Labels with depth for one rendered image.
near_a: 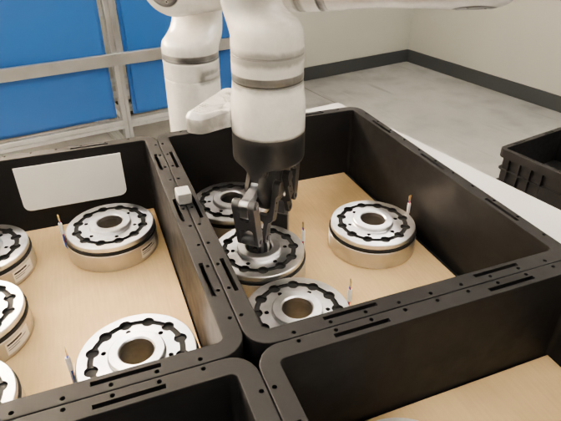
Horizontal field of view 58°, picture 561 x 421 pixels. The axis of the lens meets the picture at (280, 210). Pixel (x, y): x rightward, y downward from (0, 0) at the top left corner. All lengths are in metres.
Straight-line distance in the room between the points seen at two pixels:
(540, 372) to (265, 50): 0.38
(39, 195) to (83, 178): 0.06
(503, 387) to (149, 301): 0.35
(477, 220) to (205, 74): 0.49
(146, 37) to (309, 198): 1.83
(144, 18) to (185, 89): 1.61
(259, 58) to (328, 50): 3.62
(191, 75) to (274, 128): 0.38
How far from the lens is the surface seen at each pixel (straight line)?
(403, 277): 0.59
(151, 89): 2.52
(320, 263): 0.60
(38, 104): 2.43
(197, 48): 0.83
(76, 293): 0.60
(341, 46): 4.15
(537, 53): 3.89
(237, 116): 0.50
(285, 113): 0.48
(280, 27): 0.47
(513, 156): 1.55
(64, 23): 2.37
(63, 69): 2.38
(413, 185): 0.65
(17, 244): 0.65
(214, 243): 0.46
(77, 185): 0.69
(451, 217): 0.60
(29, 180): 0.69
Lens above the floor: 1.19
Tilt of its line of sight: 32 degrees down
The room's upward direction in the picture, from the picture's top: straight up
